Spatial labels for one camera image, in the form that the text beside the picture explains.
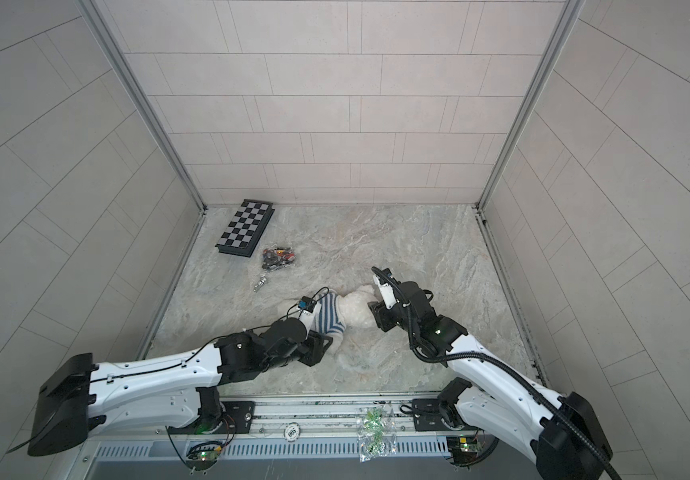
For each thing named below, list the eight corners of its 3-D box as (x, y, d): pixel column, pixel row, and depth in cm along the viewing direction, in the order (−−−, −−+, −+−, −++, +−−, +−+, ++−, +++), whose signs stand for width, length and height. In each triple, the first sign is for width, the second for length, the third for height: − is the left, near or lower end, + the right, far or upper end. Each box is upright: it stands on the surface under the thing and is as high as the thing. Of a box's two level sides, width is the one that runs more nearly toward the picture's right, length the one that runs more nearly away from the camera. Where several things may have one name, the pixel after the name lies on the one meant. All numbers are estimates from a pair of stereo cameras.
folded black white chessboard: (217, 252, 105) (213, 245, 102) (246, 205, 120) (243, 198, 117) (250, 257, 103) (247, 251, 100) (275, 209, 118) (273, 202, 115)
